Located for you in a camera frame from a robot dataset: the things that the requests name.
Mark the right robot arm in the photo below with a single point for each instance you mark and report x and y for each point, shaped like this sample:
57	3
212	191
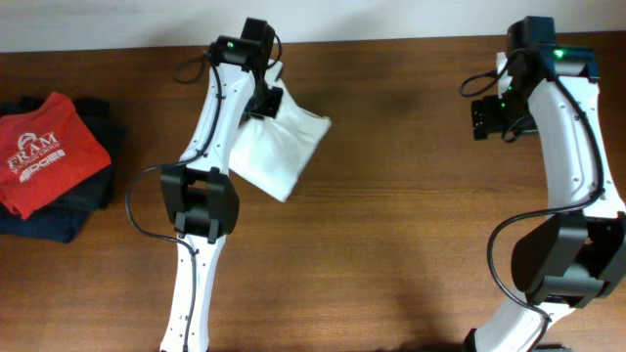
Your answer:
577	252

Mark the dark navy folded garment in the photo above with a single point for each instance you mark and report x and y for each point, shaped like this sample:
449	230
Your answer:
62	220

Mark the white t-shirt with robot print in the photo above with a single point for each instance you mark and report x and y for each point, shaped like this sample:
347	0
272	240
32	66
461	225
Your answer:
272	152

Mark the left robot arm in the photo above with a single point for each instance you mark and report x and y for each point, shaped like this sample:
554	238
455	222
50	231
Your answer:
200	199

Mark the red folded printed t-shirt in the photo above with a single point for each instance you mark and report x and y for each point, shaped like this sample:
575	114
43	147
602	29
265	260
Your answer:
44	154

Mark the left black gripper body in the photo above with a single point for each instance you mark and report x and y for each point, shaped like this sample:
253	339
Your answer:
267	104

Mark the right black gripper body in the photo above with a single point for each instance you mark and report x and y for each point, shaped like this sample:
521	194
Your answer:
482	117

